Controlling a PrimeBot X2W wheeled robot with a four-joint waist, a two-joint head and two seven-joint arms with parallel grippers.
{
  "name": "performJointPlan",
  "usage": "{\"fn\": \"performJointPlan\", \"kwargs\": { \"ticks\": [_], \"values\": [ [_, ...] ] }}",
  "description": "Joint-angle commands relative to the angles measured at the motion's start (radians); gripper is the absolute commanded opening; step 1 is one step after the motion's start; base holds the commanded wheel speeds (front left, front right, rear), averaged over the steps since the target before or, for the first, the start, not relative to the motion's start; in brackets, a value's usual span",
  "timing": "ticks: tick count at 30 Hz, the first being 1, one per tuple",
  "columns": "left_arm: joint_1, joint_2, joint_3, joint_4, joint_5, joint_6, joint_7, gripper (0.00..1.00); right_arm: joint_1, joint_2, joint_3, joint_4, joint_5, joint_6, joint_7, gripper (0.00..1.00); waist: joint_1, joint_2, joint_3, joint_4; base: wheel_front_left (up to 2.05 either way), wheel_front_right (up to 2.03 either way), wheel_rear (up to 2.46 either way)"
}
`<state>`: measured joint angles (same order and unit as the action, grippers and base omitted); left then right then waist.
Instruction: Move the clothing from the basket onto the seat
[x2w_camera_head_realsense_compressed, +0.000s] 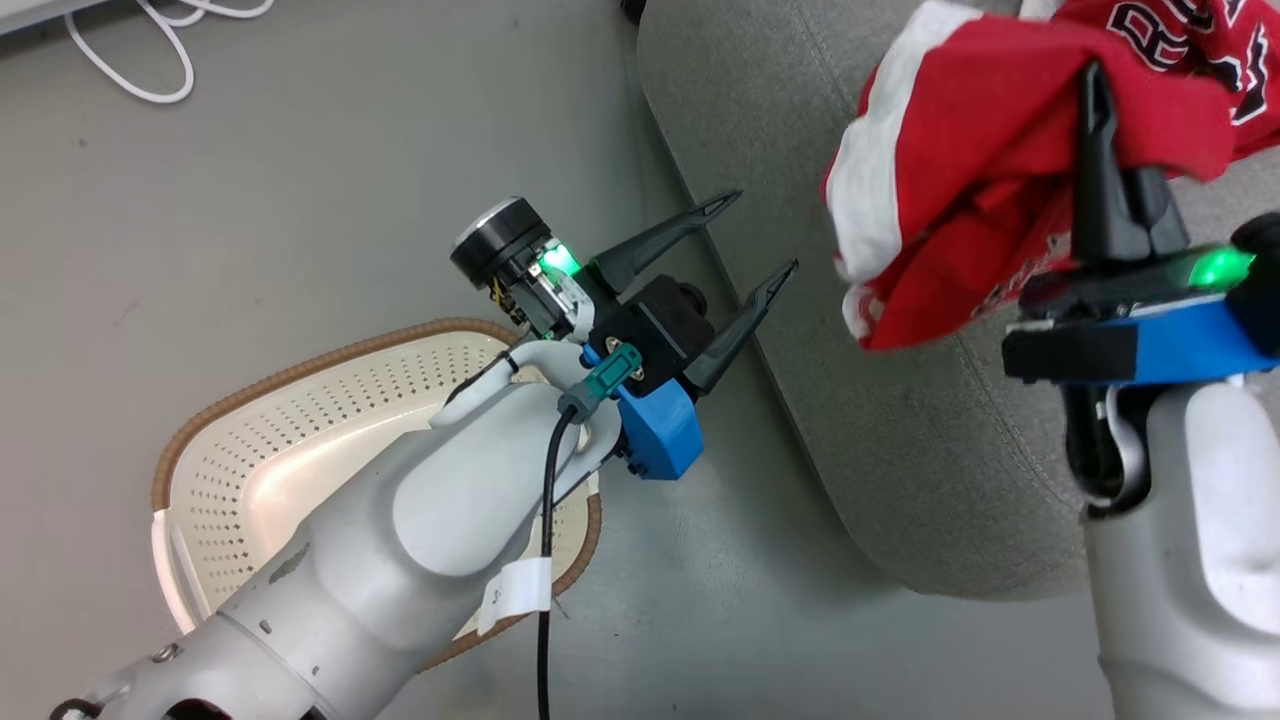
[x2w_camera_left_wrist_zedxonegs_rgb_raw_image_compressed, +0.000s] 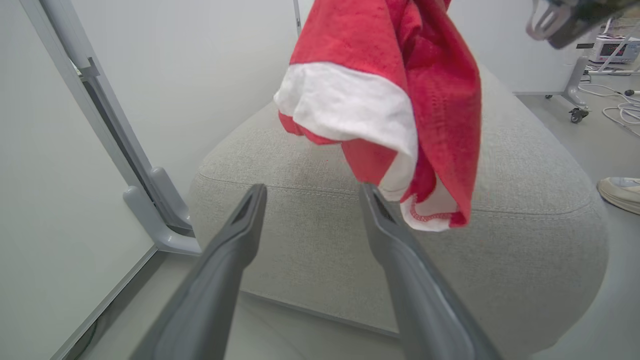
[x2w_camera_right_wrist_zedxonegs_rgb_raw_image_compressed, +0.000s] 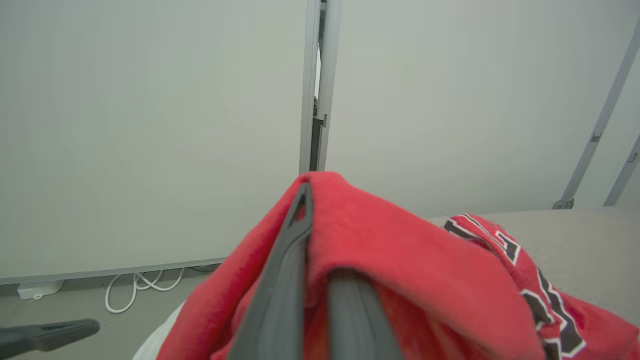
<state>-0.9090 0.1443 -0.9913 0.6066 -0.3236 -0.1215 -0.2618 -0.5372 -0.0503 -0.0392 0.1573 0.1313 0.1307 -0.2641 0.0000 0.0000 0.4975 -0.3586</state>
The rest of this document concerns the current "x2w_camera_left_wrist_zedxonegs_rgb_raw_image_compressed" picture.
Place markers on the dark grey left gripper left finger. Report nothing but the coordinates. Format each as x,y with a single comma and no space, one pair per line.
210,290

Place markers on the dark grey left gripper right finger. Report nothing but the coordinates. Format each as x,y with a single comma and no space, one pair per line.
425,310

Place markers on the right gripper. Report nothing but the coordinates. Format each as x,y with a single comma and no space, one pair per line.
580,17

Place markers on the grey fabric ottoman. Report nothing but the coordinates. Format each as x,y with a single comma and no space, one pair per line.
300,240

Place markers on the grey stand foot with caster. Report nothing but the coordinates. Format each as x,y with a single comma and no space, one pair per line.
575,85

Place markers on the red basketball jersey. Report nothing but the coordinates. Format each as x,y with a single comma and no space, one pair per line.
350,100

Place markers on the thin grey partition pole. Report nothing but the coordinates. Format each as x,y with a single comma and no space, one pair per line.
297,15

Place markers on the white sneaker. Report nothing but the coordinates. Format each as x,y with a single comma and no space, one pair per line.
622,192

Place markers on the white electronic device with display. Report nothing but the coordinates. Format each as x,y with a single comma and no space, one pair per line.
612,50

